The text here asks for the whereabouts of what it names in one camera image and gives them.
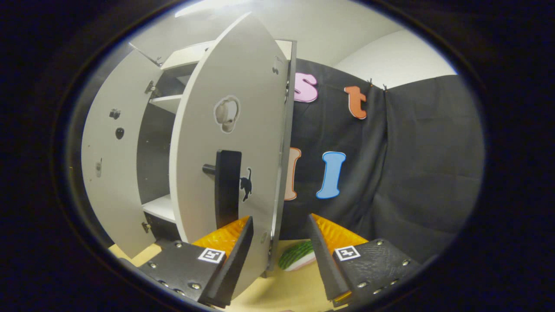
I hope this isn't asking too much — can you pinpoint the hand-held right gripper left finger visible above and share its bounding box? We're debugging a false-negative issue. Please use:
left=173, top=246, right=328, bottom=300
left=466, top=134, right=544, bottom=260
left=138, top=215, right=254, bottom=309

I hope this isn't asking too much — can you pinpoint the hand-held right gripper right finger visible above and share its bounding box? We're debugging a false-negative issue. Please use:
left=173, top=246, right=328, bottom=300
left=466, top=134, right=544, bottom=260
left=307, top=214, right=421, bottom=306

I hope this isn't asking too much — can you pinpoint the white door with camera sticker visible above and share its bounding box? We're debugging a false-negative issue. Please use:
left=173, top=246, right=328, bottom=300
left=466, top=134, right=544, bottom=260
left=81, top=48, right=163, bottom=258

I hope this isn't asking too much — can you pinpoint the white door with black cat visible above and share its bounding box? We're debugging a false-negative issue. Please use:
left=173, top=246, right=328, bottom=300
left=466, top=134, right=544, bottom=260
left=169, top=12, right=291, bottom=299

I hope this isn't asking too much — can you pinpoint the white cabinet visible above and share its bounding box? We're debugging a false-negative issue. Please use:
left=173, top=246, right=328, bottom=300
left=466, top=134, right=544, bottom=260
left=130, top=38, right=298, bottom=278

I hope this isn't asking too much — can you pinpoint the watermelon slice toy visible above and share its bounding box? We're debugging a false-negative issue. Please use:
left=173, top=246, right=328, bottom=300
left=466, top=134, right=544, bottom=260
left=278, top=240, right=316, bottom=271

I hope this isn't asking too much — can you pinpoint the black backdrop cloth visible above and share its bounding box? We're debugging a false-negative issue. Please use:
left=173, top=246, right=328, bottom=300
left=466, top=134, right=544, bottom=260
left=277, top=58, right=485, bottom=265

